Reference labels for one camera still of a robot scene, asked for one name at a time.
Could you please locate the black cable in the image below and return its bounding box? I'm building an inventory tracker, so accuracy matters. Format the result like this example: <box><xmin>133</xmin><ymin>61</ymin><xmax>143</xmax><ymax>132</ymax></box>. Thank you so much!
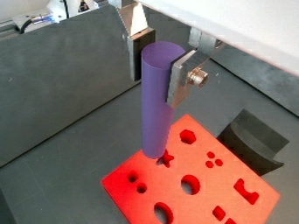
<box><xmin>18</xmin><ymin>18</ymin><xmax>34</xmax><ymax>35</ymax></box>

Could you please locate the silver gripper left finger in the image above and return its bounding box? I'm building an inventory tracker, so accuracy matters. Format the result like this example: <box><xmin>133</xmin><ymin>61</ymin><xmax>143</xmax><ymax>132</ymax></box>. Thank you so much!
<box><xmin>118</xmin><ymin>2</ymin><xmax>155</xmax><ymax>81</ymax></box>

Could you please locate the black foam block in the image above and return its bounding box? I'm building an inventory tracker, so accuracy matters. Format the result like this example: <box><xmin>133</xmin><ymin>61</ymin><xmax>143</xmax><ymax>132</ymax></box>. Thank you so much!
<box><xmin>218</xmin><ymin>109</ymin><xmax>290</xmax><ymax>176</ymax></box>

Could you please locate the purple cylinder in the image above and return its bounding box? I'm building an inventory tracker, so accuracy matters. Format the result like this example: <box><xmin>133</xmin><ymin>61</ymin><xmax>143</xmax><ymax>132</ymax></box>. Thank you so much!
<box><xmin>142</xmin><ymin>41</ymin><xmax>185</xmax><ymax>158</ymax></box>

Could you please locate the white robot base equipment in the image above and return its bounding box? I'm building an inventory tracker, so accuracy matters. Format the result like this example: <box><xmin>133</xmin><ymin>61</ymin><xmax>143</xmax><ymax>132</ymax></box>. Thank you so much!
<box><xmin>0</xmin><ymin>0</ymin><xmax>109</xmax><ymax>34</ymax></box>

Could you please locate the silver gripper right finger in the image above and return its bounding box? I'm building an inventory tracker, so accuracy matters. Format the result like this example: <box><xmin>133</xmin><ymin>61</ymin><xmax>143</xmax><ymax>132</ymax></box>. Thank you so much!
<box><xmin>167</xmin><ymin>27</ymin><xmax>225</xmax><ymax>108</ymax></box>

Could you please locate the red shape sorting board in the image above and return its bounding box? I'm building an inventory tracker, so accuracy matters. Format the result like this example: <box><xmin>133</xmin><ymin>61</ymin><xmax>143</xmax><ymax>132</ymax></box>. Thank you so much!
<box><xmin>102</xmin><ymin>115</ymin><xmax>281</xmax><ymax>224</ymax></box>

